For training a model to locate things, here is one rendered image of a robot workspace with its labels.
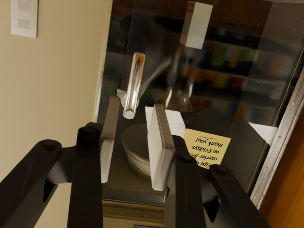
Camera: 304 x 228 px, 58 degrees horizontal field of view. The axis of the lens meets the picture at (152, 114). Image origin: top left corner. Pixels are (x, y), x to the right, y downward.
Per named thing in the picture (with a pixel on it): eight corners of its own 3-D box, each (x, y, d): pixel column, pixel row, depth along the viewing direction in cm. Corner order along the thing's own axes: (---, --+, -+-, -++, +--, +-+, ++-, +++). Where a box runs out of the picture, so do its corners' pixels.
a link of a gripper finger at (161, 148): (163, 146, 15) (176, 149, 15) (154, 102, 21) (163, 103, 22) (151, 190, 16) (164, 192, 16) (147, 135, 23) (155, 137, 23)
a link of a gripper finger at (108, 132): (106, 184, 16) (93, 182, 16) (114, 130, 22) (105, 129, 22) (114, 139, 15) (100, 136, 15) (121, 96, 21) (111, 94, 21)
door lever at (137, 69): (130, 44, 38) (149, 48, 38) (120, 107, 41) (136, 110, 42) (130, 51, 33) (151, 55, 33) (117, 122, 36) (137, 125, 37)
